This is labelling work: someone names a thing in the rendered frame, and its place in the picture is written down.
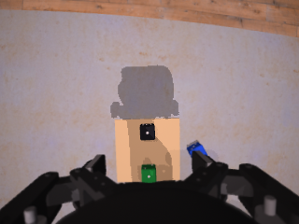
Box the green die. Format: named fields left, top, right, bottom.
left=141, top=164, right=156, bottom=183

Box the blue die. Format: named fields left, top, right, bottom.
left=187, top=142, right=207, bottom=156

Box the black die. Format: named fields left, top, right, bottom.
left=140, top=123, right=155, bottom=140

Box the peach flat square mat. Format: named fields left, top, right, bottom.
left=115, top=118, right=179, bottom=182

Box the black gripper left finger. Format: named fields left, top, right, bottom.
left=0, top=154, right=132, bottom=224

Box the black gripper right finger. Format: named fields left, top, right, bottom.
left=169, top=150, right=299, bottom=224

